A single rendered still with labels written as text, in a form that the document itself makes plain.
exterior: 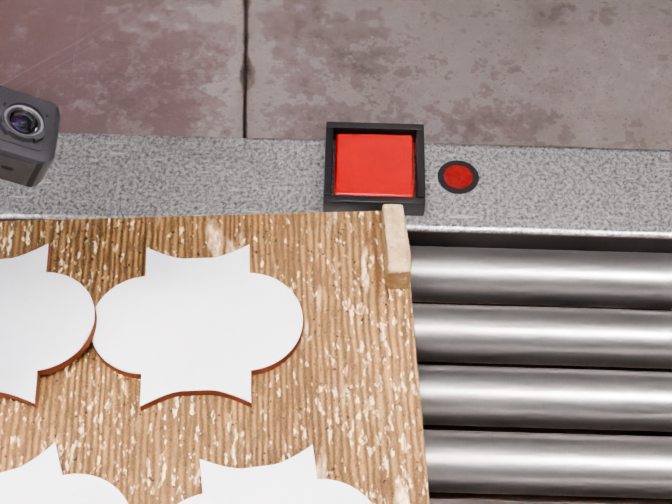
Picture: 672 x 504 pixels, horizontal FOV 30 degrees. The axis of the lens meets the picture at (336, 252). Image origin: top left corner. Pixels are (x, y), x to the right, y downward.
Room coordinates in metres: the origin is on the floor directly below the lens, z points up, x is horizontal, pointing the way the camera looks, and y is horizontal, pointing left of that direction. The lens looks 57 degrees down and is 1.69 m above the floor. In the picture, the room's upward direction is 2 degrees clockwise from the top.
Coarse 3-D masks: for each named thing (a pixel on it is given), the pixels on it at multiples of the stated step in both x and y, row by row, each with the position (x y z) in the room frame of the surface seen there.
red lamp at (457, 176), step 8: (448, 168) 0.59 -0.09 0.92; (456, 168) 0.59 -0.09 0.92; (464, 168) 0.59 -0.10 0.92; (448, 176) 0.58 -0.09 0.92; (456, 176) 0.58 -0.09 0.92; (464, 176) 0.58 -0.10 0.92; (472, 176) 0.58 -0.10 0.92; (448, 184) 0.57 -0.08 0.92; (456, 184) 0.57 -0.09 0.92; (464, 184) 0.57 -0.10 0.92
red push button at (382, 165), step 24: (336, 144) 0.60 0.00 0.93; (360, 144) 0.60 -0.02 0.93; (384, 144) 0.60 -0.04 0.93; (408, 144) 0.60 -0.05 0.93; (336, 168) 0.57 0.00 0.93; (360, 168) 0.57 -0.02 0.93; (384, 168) 0.57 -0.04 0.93; (408, 168) 0.57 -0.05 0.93; (336, 192) 0.55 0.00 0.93; (360, 192) 0.55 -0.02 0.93; (384, 192) 0.55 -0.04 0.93; (408, 192) 0.55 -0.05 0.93
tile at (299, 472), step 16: (208, 464) 0.32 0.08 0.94; (288, 464) 0.32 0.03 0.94; (304, 464) 0.32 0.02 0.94; (208, 480) 0.31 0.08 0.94; (224, 480) 0.31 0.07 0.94; (240, 480) 0.31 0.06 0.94; (256, 480) 0.31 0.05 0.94; (272, 480) 0.31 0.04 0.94; (288, 480) 0.31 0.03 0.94; (304, 480) 0.31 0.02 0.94; (320, 480) 0.31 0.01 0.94; (208, 496) 0.30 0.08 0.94; (224, 496) 0.30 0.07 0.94; (240, 496) 0.30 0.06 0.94; (256, 496) 0.30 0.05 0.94; (272, 496) 0.30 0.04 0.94; (288, 496) 0.30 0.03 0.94; (304, 496) 0.30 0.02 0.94; (320, 496) 0.30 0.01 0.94; (336, 496) 0.30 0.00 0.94; (352, 496) 0.30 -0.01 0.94
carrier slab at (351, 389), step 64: (0, 256) 0.48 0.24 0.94; (64, 256) 0.48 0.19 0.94; (128, 256) 0.48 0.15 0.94; (192, 256) 0.48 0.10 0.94; (256, 256) 0.49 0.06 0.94; (320, 256) 0.49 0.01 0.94; (320, 320) 0.43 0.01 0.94; (384, 320) 0.44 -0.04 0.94; (64, 384) 0.38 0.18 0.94; (128, 384) 0.38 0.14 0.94; (256, 384) 0.38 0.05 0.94; (320, 384) 0.39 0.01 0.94; (384, 384) 0.39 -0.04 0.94; (0, 448) 0.33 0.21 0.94; (64, 448) 0.33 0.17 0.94; (128, 448) 0.33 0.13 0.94; (192, 448) 0.34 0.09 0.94; (256, 448) 0.34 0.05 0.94; (320, 448) 0.34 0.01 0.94; (384, 448) 0.34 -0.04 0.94
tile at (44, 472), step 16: (48, 448) 0.33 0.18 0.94; (32, 464) 0.32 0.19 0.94; (48, 464) 0.32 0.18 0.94; (0, 480) 0.31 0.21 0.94; (16, 480) 0.31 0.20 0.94; (32, 480) 0.31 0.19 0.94; (48, 480) 0.31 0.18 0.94; (64, 480) 0.31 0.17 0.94; (80, 480) 0.31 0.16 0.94; (96, 480) 0.31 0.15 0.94; (0, 496) 0.30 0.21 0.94; (16, 496) 0.30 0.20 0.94; (32, 496) 0.30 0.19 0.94; (48, 496) 0.30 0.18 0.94; (64, 496) 0.30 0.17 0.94; (80, 496) 0.30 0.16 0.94; (96, 496) 0.30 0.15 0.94; (112, 496) 0.30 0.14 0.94
